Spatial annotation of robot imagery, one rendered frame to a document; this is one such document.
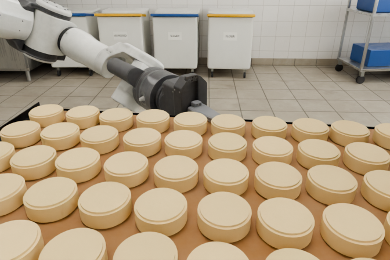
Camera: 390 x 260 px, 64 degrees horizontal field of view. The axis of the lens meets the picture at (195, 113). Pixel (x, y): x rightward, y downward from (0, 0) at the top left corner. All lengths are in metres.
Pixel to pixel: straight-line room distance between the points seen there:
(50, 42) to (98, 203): 0.54
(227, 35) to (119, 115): 3.32
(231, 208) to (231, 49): 3.53
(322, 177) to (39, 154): 0.32
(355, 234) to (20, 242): 0.27
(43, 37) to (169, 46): 3.07
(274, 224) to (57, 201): 0.20
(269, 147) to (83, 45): 0.50
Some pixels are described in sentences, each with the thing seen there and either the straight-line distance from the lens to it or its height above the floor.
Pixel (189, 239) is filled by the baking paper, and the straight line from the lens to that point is 0.30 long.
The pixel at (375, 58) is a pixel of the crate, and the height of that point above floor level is 0.28.
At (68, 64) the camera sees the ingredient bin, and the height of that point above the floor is 0.17.
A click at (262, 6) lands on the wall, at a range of 4.42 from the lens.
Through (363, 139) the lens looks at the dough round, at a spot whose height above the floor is 1.01.
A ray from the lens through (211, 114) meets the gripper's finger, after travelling 0.50.
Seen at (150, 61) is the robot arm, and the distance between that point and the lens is 0.67.
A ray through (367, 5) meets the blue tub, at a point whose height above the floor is 0.86.
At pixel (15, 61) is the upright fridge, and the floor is 0.26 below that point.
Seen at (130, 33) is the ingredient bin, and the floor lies 0.54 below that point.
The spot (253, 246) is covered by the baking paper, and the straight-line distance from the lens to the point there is 0.30.
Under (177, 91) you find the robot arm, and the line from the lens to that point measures 0.52.
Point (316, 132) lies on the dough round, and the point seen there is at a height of 1.02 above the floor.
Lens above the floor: 1.22
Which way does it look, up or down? 25 degrees down
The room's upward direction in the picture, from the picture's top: straight up
